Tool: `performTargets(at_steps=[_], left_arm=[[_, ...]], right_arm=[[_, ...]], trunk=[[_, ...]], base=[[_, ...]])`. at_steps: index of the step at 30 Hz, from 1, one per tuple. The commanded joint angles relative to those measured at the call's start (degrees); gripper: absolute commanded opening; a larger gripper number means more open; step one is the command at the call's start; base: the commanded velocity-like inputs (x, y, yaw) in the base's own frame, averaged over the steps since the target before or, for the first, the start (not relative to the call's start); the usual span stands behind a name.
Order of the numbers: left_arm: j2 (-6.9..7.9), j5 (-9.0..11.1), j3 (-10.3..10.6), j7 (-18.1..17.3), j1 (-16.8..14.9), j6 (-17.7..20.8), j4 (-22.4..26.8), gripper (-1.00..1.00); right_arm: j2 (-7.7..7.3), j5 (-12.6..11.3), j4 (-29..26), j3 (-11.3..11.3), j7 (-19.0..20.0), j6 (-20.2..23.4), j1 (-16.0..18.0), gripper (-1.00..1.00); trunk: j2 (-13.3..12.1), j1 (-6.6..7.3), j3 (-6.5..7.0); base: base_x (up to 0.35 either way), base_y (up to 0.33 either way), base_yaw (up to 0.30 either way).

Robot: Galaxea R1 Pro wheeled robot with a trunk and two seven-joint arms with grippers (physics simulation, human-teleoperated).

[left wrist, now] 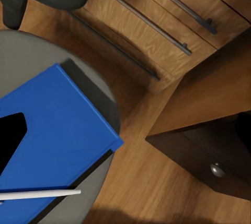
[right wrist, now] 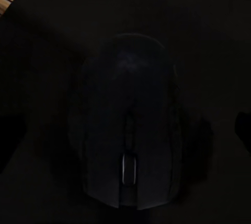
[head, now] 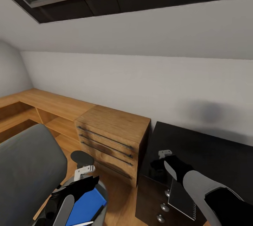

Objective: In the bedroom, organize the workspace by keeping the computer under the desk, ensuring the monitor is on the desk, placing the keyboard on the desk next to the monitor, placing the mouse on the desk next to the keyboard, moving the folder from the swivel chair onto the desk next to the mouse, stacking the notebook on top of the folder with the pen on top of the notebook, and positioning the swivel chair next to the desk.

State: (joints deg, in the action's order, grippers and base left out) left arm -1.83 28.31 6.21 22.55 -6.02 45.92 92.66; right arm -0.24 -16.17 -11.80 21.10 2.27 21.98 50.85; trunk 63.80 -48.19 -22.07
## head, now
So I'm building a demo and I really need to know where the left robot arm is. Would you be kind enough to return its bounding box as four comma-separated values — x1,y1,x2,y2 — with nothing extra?
34,165,99,226

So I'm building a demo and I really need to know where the folder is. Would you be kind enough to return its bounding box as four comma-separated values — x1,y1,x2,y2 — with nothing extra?
65,188,107,226

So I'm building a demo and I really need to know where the notebook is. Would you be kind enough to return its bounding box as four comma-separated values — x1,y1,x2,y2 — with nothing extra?
168,178,195,220

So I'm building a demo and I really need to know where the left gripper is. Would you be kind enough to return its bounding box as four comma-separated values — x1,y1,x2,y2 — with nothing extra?
69,176,99,198

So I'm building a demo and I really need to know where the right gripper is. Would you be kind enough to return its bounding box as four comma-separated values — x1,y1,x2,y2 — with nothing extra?
150,158,166,170

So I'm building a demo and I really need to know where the swivel chair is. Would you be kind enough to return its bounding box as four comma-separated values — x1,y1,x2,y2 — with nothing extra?
0,123,109,226

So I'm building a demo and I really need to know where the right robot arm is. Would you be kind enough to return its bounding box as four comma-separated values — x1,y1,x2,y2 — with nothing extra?
150,150,253,226

